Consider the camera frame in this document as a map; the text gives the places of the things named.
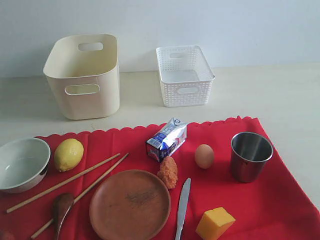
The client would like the lower wooden chopstick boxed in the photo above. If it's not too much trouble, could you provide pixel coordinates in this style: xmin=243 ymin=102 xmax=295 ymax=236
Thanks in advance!
xmin=30 ymin=152 xmax=129 ymax=240

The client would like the stainless steel cup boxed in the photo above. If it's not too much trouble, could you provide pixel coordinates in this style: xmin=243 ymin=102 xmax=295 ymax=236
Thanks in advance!
xmin=230 ymin=131 xmax=274 ymax=183

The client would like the white perforated plastic basket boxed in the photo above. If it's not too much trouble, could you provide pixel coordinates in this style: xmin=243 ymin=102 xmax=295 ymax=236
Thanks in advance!
xmin=156 ymin=45 xmax=215 ymax=107

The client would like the orange fried food piece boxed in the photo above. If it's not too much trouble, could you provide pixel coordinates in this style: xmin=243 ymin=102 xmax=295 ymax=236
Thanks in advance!
xmin=157 ymin=156 xmax=178 ymax=189

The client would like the silver table knife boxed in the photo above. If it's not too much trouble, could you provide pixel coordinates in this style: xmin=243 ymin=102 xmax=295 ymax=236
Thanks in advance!
xmin=174 ymin=177 xmax=191 ymax=240

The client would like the blue white milk carton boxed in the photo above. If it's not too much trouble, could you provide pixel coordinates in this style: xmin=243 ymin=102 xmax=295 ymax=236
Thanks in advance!
xmin=145 ymin=117 xmax=188 ymax=163

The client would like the upper wooden chopstick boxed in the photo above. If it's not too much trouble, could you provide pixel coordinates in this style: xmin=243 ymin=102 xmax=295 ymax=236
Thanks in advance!
xmin=5 ymin=153 xmax=120 ymax=214

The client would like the brown wooden spoon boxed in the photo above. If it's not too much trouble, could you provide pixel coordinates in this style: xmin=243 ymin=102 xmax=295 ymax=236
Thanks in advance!
xmin=52 ymin=193 xmax=74 ymax=240

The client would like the red scalloped cloth mat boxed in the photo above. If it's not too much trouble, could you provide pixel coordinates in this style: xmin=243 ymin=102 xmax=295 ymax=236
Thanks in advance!
xmin=0 ymin=117 xmax=320 ymax=240

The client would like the cream plastic bin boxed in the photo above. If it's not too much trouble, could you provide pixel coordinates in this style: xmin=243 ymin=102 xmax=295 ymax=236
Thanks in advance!
xmin=43 ymin=34 xmax=120 ymax=120

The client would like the pale green bowl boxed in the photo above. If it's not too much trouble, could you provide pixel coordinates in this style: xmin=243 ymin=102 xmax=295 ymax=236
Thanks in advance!
xmin=0 ymin=137 xmax=51 ymax=194

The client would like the brown egg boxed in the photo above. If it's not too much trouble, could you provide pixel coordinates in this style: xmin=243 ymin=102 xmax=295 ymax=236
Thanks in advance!
xmin=194 ymin=144 xmax=214 ymax=169

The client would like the wooden chopstick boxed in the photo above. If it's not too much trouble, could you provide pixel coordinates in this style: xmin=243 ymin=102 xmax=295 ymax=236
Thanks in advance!
xmin=5 ymin=153 xmax=120 ymax=214
xmin=30 ymin=152 xmax=129 ymax=240

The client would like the brown wooden plate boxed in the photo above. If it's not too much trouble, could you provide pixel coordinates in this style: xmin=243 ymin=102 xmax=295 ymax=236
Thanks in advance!
xmin=89 ymin=169 xmax=171 ymax=240

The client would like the yellow lemon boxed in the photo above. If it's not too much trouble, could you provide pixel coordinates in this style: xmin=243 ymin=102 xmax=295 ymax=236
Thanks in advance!
xmin=54 ymin=138 xmax=84 ymax=172

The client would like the orange cheese block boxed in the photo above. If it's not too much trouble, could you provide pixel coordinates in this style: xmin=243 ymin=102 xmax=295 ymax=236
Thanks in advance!
xmin=195 ymin=207 xmax=236 ymax=240

